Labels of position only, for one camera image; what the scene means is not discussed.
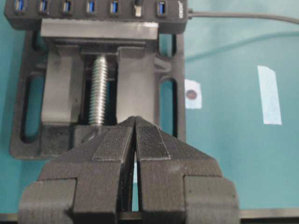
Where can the black USB plug with cable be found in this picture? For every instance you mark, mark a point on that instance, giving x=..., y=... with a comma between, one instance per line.
x=138, y=8

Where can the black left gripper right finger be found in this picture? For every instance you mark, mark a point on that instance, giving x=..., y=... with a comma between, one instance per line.
x=178, y=184

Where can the blue tape bottom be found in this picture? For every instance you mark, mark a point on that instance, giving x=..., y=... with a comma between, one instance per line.
x=269, y=96

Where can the black bench vise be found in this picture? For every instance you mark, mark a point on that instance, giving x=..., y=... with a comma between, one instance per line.
x=80, y=78

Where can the white tape with dark dot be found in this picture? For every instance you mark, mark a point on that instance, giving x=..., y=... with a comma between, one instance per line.
x=193, y=94

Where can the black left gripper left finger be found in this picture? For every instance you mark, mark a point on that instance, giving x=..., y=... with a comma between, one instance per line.
x=90, y=184

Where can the black left USB hub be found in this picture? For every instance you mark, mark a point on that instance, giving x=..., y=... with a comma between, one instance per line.
x=170, y=15

